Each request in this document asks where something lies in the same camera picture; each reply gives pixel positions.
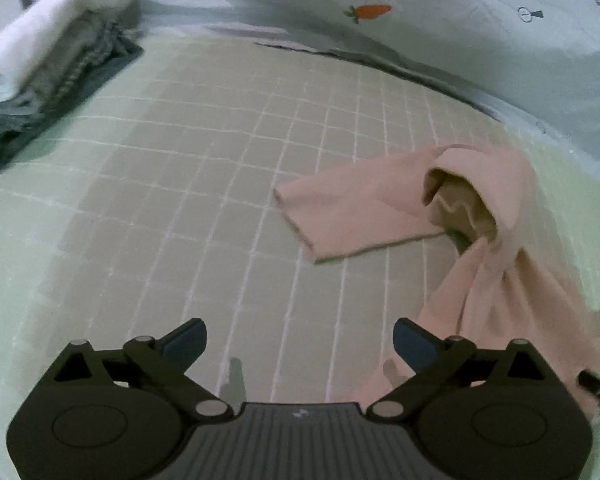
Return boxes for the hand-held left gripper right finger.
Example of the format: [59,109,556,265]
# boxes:
[365,317,562,423]

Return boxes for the pink sweater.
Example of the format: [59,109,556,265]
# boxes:
[272,144,600,411]

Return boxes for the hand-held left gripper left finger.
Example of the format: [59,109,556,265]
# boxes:
[39,317,235,423]

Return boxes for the green checkered mat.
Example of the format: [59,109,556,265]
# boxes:
[0,25,600,480]

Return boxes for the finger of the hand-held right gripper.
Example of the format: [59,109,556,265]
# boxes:
[577,369,600,413]

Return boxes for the dark grey folded garment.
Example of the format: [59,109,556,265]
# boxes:
[0,40,146,171]

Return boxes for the grey-green folded garment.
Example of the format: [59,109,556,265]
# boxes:
[17,7,128,108]

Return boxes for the carrot print blanket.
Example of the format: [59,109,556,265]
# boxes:
[10,0,600,173]

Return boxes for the white folded cloth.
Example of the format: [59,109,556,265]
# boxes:
[0,0,141,97]

